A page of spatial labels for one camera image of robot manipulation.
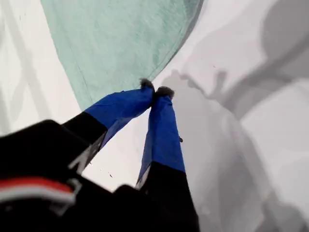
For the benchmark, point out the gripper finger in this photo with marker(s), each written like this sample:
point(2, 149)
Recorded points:
point(164, 140)
point(116, 108)

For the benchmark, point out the pale green T-shirt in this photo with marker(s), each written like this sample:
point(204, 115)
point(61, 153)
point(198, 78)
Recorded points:
point(108, 36)

